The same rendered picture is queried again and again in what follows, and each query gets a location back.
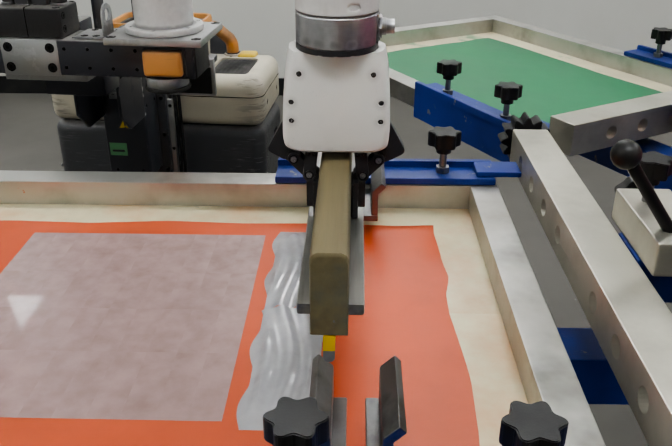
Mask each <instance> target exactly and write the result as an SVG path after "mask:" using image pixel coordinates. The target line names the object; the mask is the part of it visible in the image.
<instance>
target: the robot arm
mask: <svg viewBox="0 0 672 446"><path fill-rule="evenodd" d="M379 2H380V0H295V29H296V40H294V41H292V42H290V43H289V46H288V51H287V57H286V65H285V76H284V92H283V119H282V121H281V123H280V124H279V126H278V128H277V130H276V132H275V133H274V135H273V137H272V139H271V141H270V143H269V146H268V150H269V151H270V152H271V153H273V154H275V155H277V156H279V157H281V158H283V159H286V160H288V162H289V163H290V164H291V165H293V166H294V167H295V168H296V169H297V170H298V171H299V172H300V173H301V174H302V175H303V178H304V179H305V180H306V186H307V206H313V217H314V214H315V205H316V197H317V188H318V179H319V171H320V169H319V167H318V166H317V157H318V152H345V153H354V157H355V167H354V169H353V172H351V217H352V218H358V207H365V182H366V181H367V180H368V178H369V176H370V175H371V174H372V173H373V172H374V171H376V170H377V169H378V168H379V167H380V166H381V165H383V163H384V162H386V161H389V160H391V159H394V158H396V157H398V156H400V155H402V154H403V153H404V151H405V149H404V144H403V142H402V140H401V138H400V137H399V135H398V133H397V131H396V129H395V127H394V125H393V123H392V122H391V120H390V78H389V63H388V56H387V50H386V45H385V43H383V42H380V41H379V40H380V38H382V35H386V34H394V33H395V19H387V17H382V14H380V12H379ZM192 4H193V1H192V0H132V7H133V15H134V20H133V21H130V22H128V23H127V24H125V31H126V33H127V34H129V35H131V36H135V37H142V38H173V37H181V36H187V35H192V34H195V33H198V32H200V31H202V30H203V28H204V23H203V21H202V20H200V19H198V18H194V17H193V6H192ZM302 151H303V152H305V154H304V153H303V152H302ZM370 152H371V153H370ZM367 153H370V154H369V155H368V154H367Z"/></svg>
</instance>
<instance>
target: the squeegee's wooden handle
mask: <svg viewBox="0 0 672 446"><path fill-rule="evenodd" d="M351 172H352V153H345V152H322V154H321V162H320V171H319V179H318V188H317V197H316V205H315V214H314V222H313V231H312V239H311V248H310V257H309V289H310V334H311V335H344V336H347V335H348V318H349V270H350V224H351Z"/></svg>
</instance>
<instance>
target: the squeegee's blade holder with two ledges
mask: <svg viewBox="0 0 672 446"><path fill-rule="evenodd" d="M321 154H322V152H318V157H317V166H318V167H319V169H320V162H321ZM354 167H355V157H354V153H352V172H353V169H354ZM313 222H314V217H313V206H309V211H308V219H307V226H306V234H305V241H304V249H303V256H302V264H301V271H300V279H299V286H298V294H297V301H296V311H297V313H298V314H310V289H309V257H310V248H311V239H312V231H313ZM364 310H365V291H364V207H358V218H352V217H351V224H350V270H349V315H363V314H364Z"/></svg>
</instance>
